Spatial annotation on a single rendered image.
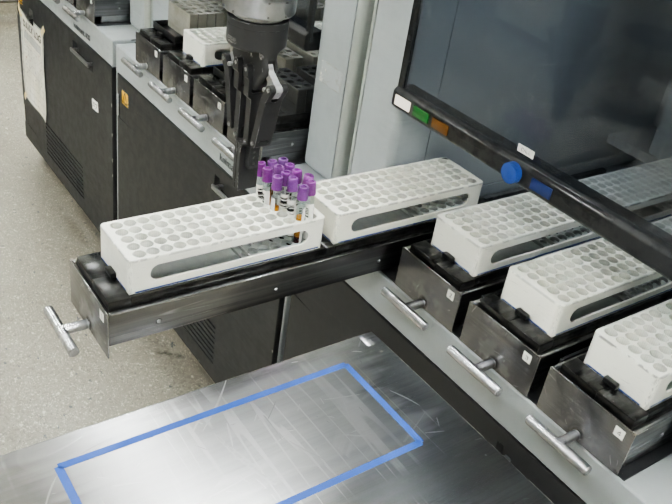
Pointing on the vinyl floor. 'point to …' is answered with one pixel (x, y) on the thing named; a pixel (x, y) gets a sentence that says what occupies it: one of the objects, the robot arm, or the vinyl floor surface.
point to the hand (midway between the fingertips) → (245, 163)
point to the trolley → (279, 443)
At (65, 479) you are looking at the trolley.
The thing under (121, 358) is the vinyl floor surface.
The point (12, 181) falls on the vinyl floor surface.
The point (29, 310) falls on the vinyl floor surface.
